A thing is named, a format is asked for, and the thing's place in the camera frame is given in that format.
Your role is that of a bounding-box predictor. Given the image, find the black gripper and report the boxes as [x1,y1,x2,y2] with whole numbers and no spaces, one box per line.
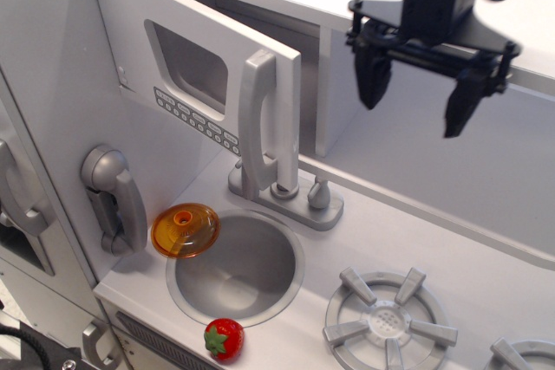
[347,0,520,139]

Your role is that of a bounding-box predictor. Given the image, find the grey microwave door handle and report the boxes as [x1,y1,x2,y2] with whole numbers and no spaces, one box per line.
[238,49,278,200]

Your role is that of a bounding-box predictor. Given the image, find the white toy microwave door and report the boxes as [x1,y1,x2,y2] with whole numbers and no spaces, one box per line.
[98,0,301,191]

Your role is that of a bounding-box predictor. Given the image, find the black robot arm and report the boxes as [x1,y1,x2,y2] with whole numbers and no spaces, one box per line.
[347,0,521,138]

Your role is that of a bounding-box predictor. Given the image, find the grey toy faucet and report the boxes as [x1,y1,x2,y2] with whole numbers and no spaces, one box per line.
[253,176,344,231]

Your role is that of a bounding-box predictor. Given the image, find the grey stove burner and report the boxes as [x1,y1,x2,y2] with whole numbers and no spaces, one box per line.
[323,267,458,369]
[485,338,554,370]

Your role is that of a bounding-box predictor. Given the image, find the white toy kitchen cabinet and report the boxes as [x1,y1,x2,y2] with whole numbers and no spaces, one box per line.
[1,0,554,369]

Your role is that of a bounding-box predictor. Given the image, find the grey metal sink bowl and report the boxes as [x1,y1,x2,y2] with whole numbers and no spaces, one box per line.
[166,209,305,327]

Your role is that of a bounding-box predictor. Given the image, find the orange transparent pot lid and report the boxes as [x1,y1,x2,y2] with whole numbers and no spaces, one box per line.
[151,203,221,259]

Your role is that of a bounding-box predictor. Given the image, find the red toy strawberry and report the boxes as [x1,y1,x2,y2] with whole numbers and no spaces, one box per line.
[204,318,245,361]

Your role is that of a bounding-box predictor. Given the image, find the grey toy telephone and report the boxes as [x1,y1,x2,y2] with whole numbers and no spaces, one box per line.
[81,145,147,257]

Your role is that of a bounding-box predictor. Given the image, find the grey fridge door handle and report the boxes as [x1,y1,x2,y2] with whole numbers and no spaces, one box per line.
[1,140,49,237]

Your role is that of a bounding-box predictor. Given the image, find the grey oven door handle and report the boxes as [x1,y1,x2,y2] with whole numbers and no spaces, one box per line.
[82,322,121,370]

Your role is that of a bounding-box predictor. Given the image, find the black braided cable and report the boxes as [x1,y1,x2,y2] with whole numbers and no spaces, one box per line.
[0,325,57,370]

